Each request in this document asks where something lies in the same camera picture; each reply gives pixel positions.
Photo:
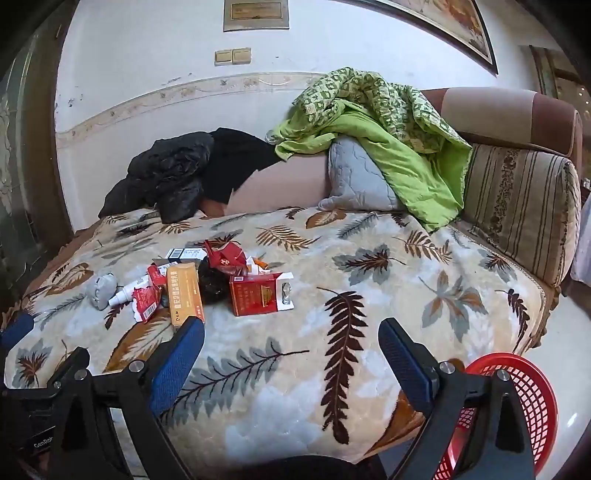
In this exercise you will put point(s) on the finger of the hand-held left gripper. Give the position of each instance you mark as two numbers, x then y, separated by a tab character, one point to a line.
16	330

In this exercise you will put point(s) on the black plastic bag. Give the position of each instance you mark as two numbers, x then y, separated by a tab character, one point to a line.
212	286

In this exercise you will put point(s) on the red plastic mesh basket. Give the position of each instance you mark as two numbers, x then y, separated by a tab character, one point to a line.
531	401

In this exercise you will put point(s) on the long yellow carton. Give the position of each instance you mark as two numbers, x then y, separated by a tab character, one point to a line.
184	290

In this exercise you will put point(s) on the white and black carton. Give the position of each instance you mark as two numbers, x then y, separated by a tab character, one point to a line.
184	254

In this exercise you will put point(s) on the grey quilted pillow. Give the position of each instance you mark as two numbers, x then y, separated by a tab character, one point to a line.
355	175

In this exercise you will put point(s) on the orange wrapper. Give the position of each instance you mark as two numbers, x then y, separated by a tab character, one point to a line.
259	264

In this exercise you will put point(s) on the white tube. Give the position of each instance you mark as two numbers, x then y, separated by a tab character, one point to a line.
127	293

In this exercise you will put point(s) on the red cigarette box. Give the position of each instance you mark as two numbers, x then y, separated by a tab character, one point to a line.
254	293

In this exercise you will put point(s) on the beige wall switch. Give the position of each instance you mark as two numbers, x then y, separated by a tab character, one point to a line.
241	55
223	57

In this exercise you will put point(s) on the brown fabric sofa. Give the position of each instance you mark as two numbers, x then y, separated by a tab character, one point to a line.
277	184

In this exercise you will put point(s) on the framed wall plaque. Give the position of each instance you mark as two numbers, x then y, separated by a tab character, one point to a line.
256	11

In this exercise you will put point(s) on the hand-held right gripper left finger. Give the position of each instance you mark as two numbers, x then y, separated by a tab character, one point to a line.
178	364

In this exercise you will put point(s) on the striped sofa cushion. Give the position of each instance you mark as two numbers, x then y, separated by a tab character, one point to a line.
517	207

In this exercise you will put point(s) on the green patterned quilt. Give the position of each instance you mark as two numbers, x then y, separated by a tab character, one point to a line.
383	147

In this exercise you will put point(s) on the clear plastic object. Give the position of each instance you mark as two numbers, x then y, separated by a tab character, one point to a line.
271	136

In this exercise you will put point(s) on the black puffer jacket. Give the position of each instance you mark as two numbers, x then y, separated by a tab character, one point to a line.
161	170

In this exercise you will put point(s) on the red wrapper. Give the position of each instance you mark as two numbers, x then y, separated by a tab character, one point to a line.
224	261

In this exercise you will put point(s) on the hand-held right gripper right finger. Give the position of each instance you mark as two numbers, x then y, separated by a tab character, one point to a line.
406	364

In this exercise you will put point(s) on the large framed painting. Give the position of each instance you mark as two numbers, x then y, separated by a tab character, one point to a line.
461	27

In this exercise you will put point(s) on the wooden room divider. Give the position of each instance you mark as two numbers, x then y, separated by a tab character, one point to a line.
554	78

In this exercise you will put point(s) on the leaf print blanket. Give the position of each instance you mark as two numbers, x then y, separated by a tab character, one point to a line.
369	300

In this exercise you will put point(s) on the light blue tissue packet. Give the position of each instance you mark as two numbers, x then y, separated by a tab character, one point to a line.
101	290

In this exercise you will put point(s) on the torn red packet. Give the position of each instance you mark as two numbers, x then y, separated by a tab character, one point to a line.
147	302

